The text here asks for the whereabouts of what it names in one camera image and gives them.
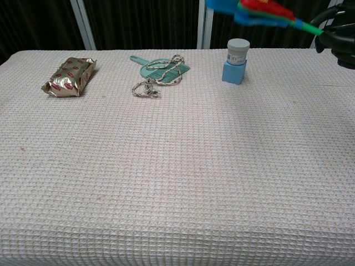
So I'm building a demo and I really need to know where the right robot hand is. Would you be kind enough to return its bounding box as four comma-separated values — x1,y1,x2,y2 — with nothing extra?
310,2,355,70

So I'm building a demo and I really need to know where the red hand clapper toy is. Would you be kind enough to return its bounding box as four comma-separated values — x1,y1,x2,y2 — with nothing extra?
205,0,324,36

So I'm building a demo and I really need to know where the dark curtain panel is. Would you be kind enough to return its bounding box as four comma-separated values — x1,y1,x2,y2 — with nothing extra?
83,0,201,51
210,0,332,50
0,0,85,66

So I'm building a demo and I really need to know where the white jar grey lid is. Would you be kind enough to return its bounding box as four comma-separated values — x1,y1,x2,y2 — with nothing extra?
226,38,250,66

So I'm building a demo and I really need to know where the blue foam cube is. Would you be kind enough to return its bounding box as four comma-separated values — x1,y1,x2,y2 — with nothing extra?
221,59,247,85

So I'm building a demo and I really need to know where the teal mini dustpan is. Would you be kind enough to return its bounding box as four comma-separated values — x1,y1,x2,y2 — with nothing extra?
129,55,192,85

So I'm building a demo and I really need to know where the beige waffle tablecloth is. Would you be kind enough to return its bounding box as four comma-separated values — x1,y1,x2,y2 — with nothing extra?
0,48,355,266

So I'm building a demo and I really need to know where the gold foil snack packet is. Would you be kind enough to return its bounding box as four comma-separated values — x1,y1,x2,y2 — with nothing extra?
40,57,97,98

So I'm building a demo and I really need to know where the braided beige cord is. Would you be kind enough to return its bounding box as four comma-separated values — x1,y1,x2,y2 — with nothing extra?
131,54,185,99

